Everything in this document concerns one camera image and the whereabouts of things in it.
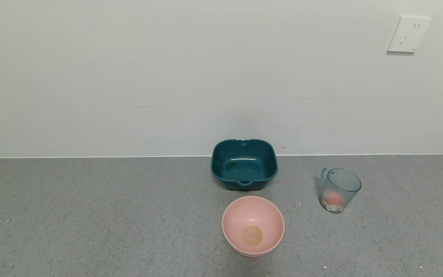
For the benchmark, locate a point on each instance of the teal square plastic bowl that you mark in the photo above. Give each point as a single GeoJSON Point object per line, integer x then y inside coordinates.
{"type": "Point", "coordinates": [225, 169]}

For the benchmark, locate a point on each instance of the white wall socket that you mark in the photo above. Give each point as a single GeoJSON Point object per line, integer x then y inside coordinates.
{"type": "Point", "coordinates": [408, 34]}

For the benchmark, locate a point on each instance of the red and white solid pieces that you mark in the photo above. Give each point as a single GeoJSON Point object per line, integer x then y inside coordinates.
{"type": "Point", "coordinates": [332, 199]}

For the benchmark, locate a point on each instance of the pink round bowl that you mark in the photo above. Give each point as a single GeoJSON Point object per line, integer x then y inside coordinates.
{"type": "Point", "coordinates": [240, 219]}

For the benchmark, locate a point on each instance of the clear blue ribbed cup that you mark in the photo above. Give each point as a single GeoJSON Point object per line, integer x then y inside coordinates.
{"type": "Point", "coordinates": [342, 181]}

